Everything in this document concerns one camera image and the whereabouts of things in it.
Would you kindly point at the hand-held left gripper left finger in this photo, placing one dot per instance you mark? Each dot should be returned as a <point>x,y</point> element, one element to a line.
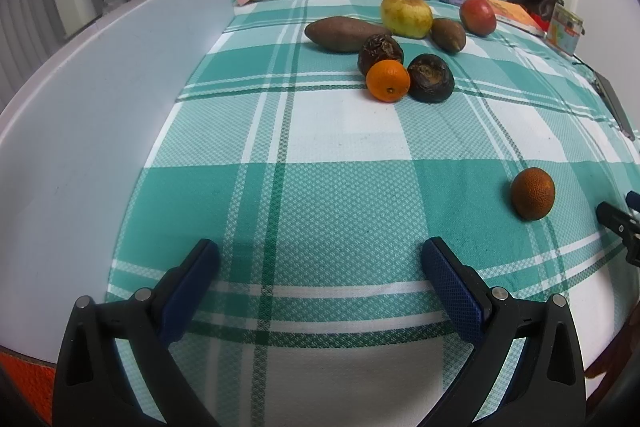
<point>187,292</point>

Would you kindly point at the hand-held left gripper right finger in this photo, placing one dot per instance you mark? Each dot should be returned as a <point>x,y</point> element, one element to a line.
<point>452,292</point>

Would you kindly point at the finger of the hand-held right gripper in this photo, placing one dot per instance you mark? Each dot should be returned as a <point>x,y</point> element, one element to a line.
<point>612,214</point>
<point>635,199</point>

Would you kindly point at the brown round fruit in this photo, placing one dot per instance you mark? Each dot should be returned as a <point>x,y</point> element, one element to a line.
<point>533,194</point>

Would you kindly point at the dark water chestnut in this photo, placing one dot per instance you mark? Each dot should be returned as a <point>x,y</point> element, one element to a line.
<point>432,79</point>
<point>380,49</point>

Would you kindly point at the dark flat phone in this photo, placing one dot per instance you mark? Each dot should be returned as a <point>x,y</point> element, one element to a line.
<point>614,107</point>

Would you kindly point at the green plaid tablecloth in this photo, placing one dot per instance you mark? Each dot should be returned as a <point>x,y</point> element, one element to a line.
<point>350,187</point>

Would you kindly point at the small printed tin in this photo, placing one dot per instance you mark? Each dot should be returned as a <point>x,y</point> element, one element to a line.
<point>565,29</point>

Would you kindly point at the orange cloth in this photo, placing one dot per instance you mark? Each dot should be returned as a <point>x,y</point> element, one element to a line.
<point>27,387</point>

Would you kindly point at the white foam board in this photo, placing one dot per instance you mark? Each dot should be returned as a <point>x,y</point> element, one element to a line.
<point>100,107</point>

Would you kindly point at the orange mandarin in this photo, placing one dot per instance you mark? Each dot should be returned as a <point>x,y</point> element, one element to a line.
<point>387,82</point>

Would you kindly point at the orange book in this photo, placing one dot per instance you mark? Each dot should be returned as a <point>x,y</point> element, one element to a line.
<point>515,14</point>

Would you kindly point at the red apple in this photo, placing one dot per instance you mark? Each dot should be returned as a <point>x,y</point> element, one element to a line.
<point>477,18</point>

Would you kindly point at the brown kiwi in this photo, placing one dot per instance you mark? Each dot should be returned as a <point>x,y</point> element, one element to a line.
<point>448,36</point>

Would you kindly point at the yellow pear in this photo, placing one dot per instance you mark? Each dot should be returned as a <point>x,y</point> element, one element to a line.
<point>406,18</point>

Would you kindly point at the sweet potato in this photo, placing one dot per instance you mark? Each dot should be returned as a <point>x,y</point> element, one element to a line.
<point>345,34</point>

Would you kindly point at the grey curtain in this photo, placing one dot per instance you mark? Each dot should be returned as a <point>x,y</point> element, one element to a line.
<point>30,7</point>

